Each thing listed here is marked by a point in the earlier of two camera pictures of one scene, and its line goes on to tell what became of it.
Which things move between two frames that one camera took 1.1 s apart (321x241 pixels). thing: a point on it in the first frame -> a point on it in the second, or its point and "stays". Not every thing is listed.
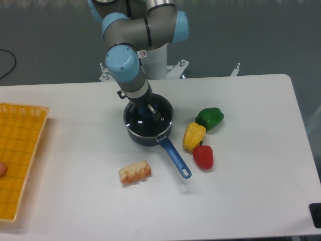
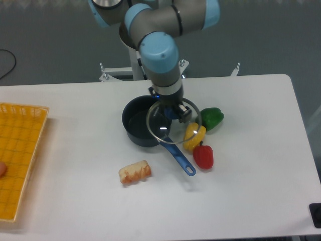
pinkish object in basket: x=3 y=169 stays
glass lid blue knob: x=143 y=120 -> x=173 y=131
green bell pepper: x=209 y=117 stays
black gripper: x=144 y=101 -> x=172 y=101
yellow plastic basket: x=21 y=128 stays
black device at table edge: x=315 y=210 stays
